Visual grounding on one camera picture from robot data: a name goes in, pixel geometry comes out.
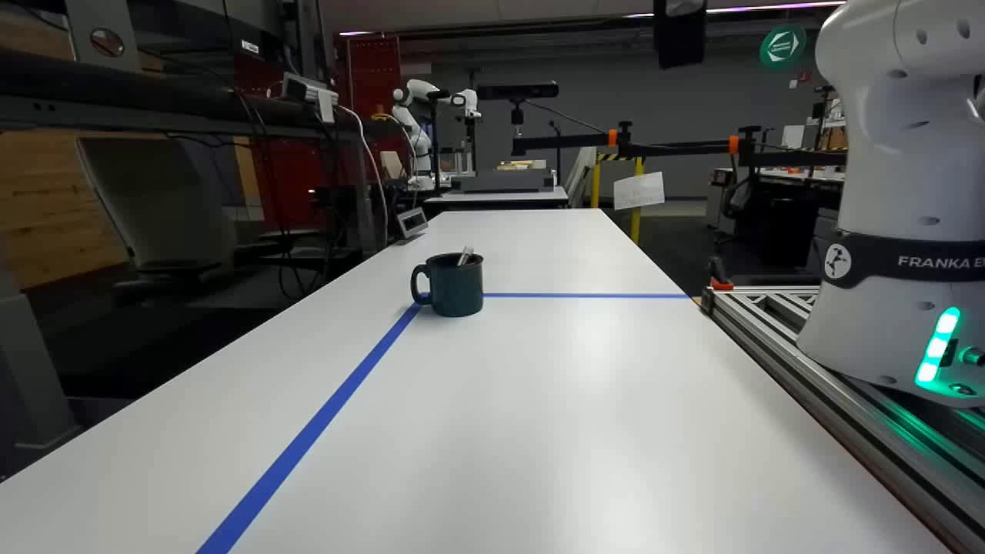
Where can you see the hanging black monitor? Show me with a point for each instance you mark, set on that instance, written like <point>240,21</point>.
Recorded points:
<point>679,32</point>

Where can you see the round green sign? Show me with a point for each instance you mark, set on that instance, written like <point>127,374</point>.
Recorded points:
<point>782,46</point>

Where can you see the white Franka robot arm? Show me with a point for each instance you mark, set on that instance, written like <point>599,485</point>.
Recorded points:
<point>903,156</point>

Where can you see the red cabinet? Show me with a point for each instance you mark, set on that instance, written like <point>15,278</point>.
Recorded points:
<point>371,77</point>

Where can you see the white background table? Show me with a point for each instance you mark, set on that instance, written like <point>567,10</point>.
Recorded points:
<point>498,198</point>

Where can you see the yellow post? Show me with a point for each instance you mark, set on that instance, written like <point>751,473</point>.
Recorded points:
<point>596,186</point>
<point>638,204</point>

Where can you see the dark teal speckled mug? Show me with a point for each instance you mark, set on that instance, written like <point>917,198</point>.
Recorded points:
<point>452,287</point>

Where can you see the white paper sign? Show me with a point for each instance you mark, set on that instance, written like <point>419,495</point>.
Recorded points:
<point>638,193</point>

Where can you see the long blue tape line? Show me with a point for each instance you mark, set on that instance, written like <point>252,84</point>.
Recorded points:
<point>309,434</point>

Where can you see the aluminium rail base frame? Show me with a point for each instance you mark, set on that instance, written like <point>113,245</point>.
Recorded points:
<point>819,396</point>

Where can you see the black boom bar orange clamps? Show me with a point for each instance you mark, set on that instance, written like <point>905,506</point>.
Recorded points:
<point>679,147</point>

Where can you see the grey angular bin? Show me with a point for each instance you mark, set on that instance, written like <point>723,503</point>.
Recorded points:
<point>155,204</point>

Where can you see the small grey box device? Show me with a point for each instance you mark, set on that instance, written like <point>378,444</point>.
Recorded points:
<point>410,223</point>

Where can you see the small white background robot arm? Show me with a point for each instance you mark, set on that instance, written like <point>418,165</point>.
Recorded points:
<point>419,135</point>

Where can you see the wooden wall panel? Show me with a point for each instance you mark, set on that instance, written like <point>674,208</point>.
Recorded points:
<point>51,216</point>

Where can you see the black bar-shaped camera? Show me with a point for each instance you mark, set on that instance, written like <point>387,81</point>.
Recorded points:
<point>518,90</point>

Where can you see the orange rail end clamp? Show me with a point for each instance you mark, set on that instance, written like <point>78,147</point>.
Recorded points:
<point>718,284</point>

